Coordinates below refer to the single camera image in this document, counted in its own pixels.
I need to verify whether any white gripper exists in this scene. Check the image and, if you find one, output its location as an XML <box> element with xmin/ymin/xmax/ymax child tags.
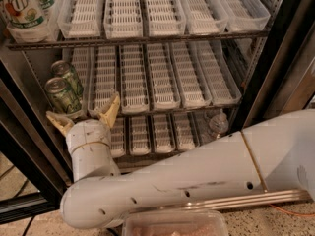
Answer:
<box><xmin>46</xmin><ymin>92</ymin><xmax>120</xmax><ymax>148</ymax></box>

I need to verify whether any green soda can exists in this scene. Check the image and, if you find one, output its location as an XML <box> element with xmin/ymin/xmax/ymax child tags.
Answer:
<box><xmin>51</xmin><ymin>60</ymin><xmax>84</xmax><ymax>98</ymax></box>
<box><xmin>44</xmin><ymin>77</ymin><xmax>81</xmax><ymax>114</ymax></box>

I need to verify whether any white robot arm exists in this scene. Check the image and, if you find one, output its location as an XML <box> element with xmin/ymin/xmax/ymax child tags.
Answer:
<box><xmin>46</xmin><ymin>94</ymin><xmax>315</xmax><ymax>229</ymax></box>

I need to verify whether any bottom shelf tray one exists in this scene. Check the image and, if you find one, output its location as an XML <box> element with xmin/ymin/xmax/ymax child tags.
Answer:
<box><xmin>111</xmin><ymin>118</ymin><xmax>126</xmax><ymax>158</ymax></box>

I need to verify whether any shelf tray one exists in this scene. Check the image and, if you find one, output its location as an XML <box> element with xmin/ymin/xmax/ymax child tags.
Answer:
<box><xmin>111</xmin><ymin>118</ymin><xmax>126</xmax><ymax>158</ymax></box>
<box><xmin>88</xmin><ymin>46</ymin><xmax>117</xmax><ymax>118</ymax></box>
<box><xmin>57</xmin><ymin>0</ymin><xmax>104</xmax><ymax>39</ymax></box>

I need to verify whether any middle shelf tray two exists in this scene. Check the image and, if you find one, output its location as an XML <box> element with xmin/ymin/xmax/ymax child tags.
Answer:
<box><xmin>119</xmin><ymin>44</ymin><xmax>150</xmax><ymax>114</ymax></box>

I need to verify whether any shelf tray two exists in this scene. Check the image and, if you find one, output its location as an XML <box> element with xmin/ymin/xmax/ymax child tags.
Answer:
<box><xmin>119</xmin><ymin>44</ymin><xmax>150</xmax><ymax>114</ymax></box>
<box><xmin>103</xmin><ymin>0</ymin><xmax>143</xmax><ymax>39</ymax></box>
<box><xmin>129</xmin><ymin>116</ymin><xmax>151</xmax><ymax>156</ymax></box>

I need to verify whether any middle shelf tray one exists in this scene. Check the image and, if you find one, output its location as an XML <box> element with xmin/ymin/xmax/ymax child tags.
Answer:
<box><xmin>88</xmin><ymin>46</ymin><xmax>117</xmax><ymax>118</ymax></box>

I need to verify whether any bottom shelf tray two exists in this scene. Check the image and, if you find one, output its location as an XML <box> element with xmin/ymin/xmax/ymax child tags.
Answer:
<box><xmin>129</xmin><ymin>116</ymin><xmax>151</xmax><ymax>156</ymax></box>

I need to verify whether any open fridge door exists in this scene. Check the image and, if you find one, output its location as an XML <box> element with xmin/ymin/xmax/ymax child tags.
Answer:
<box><xmin>0</xmin><ymin>59</ymin><xmax>72</xmax><ymax>224</ymax></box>

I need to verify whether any bottom shelf tray three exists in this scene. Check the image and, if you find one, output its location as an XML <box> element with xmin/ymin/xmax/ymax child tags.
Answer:
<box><xmin>152</xmin><ymin>114</ymin><xmax>175</xmax><ymax>153</ymax></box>

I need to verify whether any shelf tray three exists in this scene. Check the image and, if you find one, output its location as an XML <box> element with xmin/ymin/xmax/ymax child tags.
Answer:
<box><xmin>144</xmin><ymin>0</ymin><xmax>186</xmax><ymax>36</ymax></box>
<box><xmin>152</xmin><ymin>114</ymin><xmax>175</xmax><ymax>153</ymax></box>
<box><xmin>146</xmin><ymin>43</ymin><xmax>181</xmax><ymax>111</ymax></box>

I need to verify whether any middle shelf tray three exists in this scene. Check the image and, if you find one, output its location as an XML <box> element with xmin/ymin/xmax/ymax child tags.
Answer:
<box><xmin>146</xmin><ymin>43</ymin><xmax>181</xmax><ymax>111</ymax></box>

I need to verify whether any bottom shelf tray four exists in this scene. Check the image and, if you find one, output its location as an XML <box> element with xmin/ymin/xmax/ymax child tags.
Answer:
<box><xmin>172</xmin><ymin>112</ymin><xmax>199</xmax><ymax>151</ymax></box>

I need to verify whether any shelf tray four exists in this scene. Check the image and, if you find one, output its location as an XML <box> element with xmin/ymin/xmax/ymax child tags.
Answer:
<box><xmin>169</xmin><ymin>42</ymin><xmax>212</xmax><ymax>108</ymax></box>
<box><xmin>172</xmin><ymin>112</ymin><xmax>199</xmax><ymax>151</ymax></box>
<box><xmin>180</xmin><ymin>0</ymin><xmax>228</xmax><ymax>35</ymax></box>

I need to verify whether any top shelf tray one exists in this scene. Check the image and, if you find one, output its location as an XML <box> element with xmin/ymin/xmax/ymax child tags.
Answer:
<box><xmin>57</xmin><ymin>0</ymin><xmax>104</xmax><ymax>39</ymax></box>

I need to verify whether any top shelf tray two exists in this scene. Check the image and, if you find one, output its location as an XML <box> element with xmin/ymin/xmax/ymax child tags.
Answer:
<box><xmin>103</xmin><ymin>0</ymin><xmax>143</xmax><ymax>39</ymax></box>

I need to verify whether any middle shelf tray four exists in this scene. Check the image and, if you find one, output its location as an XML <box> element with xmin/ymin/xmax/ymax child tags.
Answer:
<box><xmin>169</xmin><ymin>42</ymin><xmax>212</xmax><ymax>108</ymax></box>

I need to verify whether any stainless steel fridge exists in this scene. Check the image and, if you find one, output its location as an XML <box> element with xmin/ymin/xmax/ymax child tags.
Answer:
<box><xmin>0</xmin><ymin>0</ymin><xmax>315</xmax><ymax>228</ymax></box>

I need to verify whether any top shelf tray three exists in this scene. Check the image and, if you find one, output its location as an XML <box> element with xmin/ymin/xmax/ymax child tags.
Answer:
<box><xmin>144</xmin><ymin>0</ymin><xmax>186</xmax><ymax>36</ymax></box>

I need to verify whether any middle shelf tray five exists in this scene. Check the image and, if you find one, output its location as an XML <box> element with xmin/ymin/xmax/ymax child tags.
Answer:
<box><xmin>195</xmin><ymin>40</ymin><xmax>241</xmax><ymax>105</ymax></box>

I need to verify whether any shelf tray five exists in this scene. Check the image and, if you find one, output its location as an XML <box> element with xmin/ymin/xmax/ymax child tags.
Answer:
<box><xmin>220</xmin><ymin>0</ymin><xmax>271</xmax><ymax>32</ymax></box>
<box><xmin>195</xmin><ymin>40</ymin><xmax>241</xmax><ymax>105</ymax></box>

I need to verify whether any top shelf tray four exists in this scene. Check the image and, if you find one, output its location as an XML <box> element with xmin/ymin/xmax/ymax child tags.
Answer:
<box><xmin>180</xmin><ymin>0</ymin><xmax>228</xmax><ymax>35</ymax></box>

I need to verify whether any top shelf tray five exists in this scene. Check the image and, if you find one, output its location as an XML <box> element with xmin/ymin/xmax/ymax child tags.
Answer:
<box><xmin>220</xmin><ymin>0</ymin><xmax>271</xmax><ymax>32</ymax></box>

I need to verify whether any clear plastic food container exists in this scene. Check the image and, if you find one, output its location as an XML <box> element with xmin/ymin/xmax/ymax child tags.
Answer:
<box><xmin>122</xmin><ymin>211</ymin><xmax>229</xmax><ymax>236</ymax></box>

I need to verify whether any clear water bottle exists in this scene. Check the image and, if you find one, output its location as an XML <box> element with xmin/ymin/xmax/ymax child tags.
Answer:
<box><xmin>201</xmin><ymin>110</ymin><xmax>229</xmax><ymax>144</ymax></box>

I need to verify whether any middle wire shelf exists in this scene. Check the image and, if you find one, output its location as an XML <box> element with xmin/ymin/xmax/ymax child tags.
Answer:
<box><xmin>52</xmin><ymin>102</ymin><xmax>240</xmax><ymax>125</ymax></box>

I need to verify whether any wire shelf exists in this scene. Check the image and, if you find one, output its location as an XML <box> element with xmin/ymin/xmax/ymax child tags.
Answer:
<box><xmin>5</xmin><ymin>30</ymin><xmax>269</xmax><ymax>51</ymax></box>
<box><xmin>52</xmin><ymin>102</ymin><xmax>240</xmax><ymax>125</ymax></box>

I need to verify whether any black floor cable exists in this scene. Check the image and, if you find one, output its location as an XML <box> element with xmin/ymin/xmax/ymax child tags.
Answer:
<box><xmin>21</xmin><ymin>214</ymin><xmax>37</xmax><ymax>236</ymax></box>

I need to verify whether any top wire shelf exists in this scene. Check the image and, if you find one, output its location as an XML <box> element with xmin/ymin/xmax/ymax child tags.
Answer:
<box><xmin>5</xmin><ymin>30</ymin><xmax>269</xmax><ymax>51</ymax></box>

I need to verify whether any orange cable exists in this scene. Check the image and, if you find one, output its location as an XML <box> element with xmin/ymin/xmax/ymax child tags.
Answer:
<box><xmin>269</xmin><ymin>204</ymin><xmax>315</xmax><ymax>218</ymax></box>

